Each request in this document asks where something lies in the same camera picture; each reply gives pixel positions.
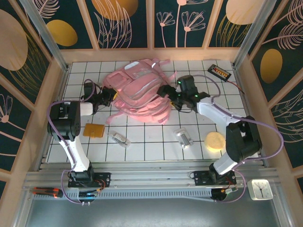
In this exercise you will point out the aluminium front rail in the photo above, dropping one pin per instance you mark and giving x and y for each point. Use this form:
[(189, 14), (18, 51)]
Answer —
[(151, 176)]

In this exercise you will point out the white square alarm clock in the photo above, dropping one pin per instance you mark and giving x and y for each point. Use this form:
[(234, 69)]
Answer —
[(260, 189)]

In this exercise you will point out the black charger with red strip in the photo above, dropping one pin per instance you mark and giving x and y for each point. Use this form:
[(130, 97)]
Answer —
[(219, 72)]

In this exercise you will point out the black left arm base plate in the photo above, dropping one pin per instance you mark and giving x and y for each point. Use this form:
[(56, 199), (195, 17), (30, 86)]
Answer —
[(105, 177)]

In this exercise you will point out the aluminium corner post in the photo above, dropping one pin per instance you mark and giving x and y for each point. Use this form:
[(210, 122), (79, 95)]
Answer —
[(251, 33), (47, 35)]

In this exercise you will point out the orange black utility knife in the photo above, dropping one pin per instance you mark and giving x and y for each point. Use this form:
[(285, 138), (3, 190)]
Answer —
[(47, 190)]

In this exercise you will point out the round yellow sponge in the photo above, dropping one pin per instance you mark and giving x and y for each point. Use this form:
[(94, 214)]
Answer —
[(215, 142)]

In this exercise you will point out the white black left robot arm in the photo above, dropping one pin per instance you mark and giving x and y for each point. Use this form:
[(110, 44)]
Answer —
[(64, 123)]

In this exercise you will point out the small circuit board green light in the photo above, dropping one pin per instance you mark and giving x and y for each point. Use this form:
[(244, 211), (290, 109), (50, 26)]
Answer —
[(228, 191), (88, 194)]

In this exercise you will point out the clear pack with small tool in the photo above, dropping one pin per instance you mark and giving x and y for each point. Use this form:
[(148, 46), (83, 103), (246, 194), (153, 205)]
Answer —
[(118, 138)]

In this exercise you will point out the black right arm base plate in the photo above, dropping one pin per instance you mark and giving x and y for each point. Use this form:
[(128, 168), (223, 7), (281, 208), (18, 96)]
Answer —
[(200, 177)]

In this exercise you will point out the clear pack with white stapler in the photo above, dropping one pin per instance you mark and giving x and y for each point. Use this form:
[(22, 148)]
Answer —
[(183, 138)]

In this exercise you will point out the yellow leather wallet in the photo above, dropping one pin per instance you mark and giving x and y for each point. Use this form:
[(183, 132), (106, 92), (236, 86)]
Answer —
[(94, 130)]

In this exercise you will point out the pink backpack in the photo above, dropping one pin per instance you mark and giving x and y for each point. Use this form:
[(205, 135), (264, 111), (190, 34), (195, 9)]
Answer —
[(142, 94)]

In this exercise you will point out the aluminium side rail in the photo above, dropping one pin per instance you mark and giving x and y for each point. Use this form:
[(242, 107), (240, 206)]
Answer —
[(246, 101), (61, 89)]

